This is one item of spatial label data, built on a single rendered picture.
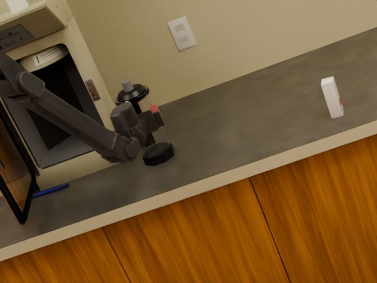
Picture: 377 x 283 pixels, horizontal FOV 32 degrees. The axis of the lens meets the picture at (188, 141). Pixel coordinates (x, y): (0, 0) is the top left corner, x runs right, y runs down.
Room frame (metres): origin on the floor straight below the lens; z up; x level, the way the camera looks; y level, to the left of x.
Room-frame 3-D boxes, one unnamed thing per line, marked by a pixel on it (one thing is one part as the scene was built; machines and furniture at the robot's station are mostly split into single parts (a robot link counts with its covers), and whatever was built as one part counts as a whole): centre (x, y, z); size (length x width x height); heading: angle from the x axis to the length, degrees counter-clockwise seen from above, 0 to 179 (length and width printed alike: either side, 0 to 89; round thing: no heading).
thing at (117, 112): (1.68, 0.15, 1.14); 0.12 x 0.09 x 0.11; 138
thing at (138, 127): (1.71, 0.13, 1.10); 0.07 x 0.06 x 0.07; 171
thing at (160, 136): (1.88, 0.10, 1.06); 0.11 x 0.11 x 0.21
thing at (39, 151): (2.10, 0.33, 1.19); 0.26 x 0.24 x 0.35; 81
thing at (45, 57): (2.08, 0.32, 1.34); 0.18 x 0.18 x 0.05
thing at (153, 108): (1.83, 0.07, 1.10); 0.09 x 0.07 x 0.07; 171
